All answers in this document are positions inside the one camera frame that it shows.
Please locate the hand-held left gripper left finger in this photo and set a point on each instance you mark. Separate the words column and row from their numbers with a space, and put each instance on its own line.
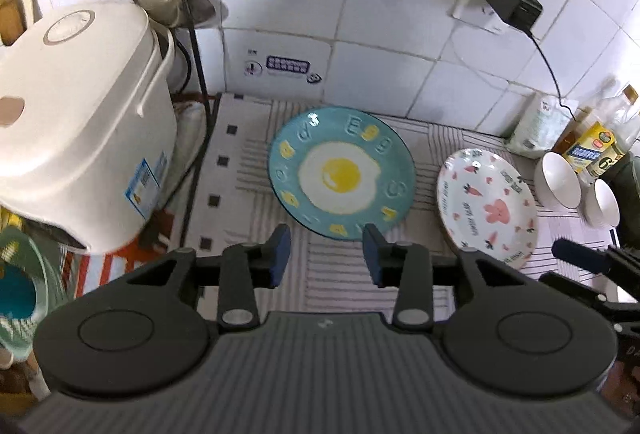
column 280, row 256

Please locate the white plastic bag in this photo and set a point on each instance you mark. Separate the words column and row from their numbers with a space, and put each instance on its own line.
column 187, row 134

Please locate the white salt bag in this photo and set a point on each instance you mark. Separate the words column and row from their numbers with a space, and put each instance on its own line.
column 537, row 127

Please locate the clear vinegar bottle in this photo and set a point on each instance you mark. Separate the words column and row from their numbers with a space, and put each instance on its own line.
column 622, row 134

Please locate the green patterned plate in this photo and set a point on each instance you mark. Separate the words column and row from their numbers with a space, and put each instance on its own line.
column 25, row 294

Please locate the white ribbed bowl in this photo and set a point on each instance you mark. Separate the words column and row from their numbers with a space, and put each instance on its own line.
column 602, row 204
column 557, row 179

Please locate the blue fried egg plate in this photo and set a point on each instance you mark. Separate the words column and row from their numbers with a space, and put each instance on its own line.
column 342, row 174

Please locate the striped table mat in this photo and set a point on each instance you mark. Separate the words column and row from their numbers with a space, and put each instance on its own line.
column 240, row 174

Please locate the yellow label oil bottle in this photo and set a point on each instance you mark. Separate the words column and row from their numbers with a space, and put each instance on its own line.
column 587, row 147

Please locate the wooden spatula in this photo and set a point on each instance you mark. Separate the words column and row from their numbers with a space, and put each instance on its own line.
column 7, row 19

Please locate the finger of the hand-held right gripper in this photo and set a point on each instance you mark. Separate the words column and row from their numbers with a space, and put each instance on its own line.
column 575, row 291
column 580, row 254

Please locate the dark round pot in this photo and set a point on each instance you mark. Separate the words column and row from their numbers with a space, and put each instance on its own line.
column 627, row 184

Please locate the white rabbit print plate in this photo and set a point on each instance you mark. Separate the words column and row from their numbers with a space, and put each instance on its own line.
column 487, row 209

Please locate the wall sticker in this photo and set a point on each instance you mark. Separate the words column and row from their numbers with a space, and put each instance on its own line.
column 285, row 64

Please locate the white rice cooker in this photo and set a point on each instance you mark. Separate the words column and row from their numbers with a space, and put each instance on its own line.
column 80, row 114

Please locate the red striped cloth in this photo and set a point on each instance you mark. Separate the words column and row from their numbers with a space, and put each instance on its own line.
column 115, row 264

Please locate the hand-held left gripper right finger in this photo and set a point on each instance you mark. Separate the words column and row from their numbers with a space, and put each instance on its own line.
column 372, row 259

